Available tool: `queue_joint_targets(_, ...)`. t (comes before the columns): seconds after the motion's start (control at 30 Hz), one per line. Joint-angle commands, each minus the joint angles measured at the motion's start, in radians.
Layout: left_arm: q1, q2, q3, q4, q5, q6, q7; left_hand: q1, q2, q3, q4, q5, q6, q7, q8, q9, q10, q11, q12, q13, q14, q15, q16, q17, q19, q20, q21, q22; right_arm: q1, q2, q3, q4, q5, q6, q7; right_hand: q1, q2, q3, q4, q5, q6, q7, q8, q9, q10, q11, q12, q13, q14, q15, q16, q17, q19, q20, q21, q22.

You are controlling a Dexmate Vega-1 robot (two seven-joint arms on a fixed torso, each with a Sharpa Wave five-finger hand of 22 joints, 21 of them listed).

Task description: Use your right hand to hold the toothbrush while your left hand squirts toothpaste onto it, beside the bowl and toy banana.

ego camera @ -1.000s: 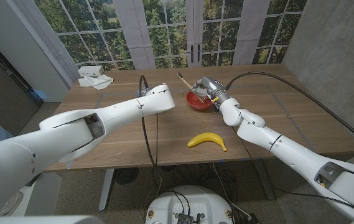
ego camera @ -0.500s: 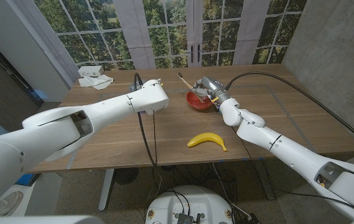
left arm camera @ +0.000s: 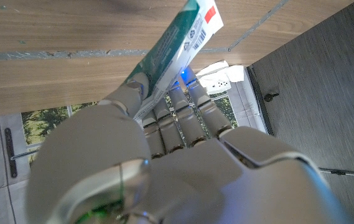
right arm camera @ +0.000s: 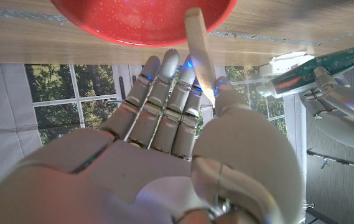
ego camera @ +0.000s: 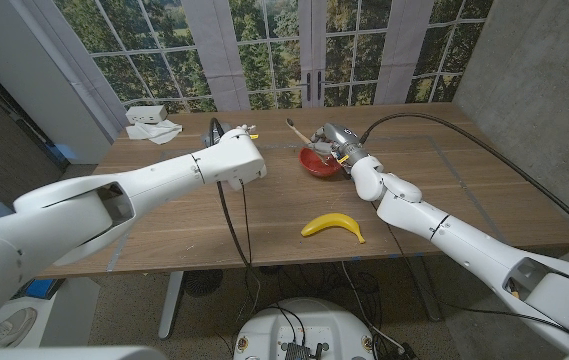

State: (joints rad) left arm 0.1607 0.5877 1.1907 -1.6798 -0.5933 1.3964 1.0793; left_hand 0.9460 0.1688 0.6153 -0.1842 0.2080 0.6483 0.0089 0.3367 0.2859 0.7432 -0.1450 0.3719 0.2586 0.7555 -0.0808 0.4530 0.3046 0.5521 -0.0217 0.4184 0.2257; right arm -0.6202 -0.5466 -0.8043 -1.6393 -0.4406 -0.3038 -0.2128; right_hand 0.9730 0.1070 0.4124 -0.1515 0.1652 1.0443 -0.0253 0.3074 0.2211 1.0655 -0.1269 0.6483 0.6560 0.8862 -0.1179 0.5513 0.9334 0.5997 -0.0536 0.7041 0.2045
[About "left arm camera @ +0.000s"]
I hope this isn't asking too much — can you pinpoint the white power strip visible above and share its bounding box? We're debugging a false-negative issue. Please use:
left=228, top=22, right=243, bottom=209
left=200, top=77, right=240, bottom=96

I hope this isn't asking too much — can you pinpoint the green white toothpaste tube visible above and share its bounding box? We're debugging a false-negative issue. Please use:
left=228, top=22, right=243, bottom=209
left=123, top=0, right=225, bottom=121

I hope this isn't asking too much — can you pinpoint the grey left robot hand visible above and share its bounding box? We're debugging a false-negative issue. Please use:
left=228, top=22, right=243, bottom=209
left=26, top=66, right=354, bottom=224

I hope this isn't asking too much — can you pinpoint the white crumpled tissue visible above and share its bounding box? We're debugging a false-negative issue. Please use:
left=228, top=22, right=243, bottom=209
left=195, top=60, right=245, bottom=83

